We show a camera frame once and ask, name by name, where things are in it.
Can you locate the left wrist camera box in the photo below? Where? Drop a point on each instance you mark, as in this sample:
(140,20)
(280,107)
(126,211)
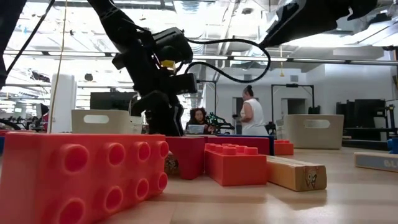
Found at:
(184,84)

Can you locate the wooden block with sticker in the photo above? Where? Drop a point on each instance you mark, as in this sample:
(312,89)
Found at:
(171,163)

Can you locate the small orange Duplo brick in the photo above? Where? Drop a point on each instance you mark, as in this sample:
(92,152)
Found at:
(283,148)

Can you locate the white column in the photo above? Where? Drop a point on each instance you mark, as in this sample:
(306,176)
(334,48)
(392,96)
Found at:
(63,102)

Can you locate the clear plastic container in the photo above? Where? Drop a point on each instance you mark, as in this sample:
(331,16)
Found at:
(196,128)

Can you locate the white plastic bin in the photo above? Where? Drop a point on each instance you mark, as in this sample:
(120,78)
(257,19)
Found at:
(99,124)
(314,133)

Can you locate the black monitor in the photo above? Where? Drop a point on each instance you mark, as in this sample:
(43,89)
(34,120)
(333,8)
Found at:
(112,101)

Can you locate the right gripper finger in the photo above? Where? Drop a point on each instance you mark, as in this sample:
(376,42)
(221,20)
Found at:
(304,21)

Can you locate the black metal frame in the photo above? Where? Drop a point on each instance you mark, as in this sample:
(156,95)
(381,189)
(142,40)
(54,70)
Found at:
(215,99)
(292,85)

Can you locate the small black robot arm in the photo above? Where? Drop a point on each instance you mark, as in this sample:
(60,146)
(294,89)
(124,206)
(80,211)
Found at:
(219,121)
(271,128)

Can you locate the wooden block with blue side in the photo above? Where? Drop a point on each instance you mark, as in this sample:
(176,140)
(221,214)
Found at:
(376,161)

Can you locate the small yellow block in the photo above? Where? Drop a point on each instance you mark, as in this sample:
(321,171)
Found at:
(168,64)

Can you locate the black table frame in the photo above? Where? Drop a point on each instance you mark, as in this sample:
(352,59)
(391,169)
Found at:
(363,143)

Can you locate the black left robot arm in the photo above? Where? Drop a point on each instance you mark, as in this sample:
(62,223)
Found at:
(118,21)

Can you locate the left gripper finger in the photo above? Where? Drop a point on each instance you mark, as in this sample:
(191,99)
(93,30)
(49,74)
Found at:
(176,121)
(158,124)

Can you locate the black shelf unit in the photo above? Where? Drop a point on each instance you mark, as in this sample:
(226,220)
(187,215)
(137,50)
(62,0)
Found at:
(360,118)

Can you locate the long wooden block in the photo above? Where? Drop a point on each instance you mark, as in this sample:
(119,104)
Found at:
(295,174)

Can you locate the person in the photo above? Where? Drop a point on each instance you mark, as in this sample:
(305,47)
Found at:
(199,119)
(253,115)

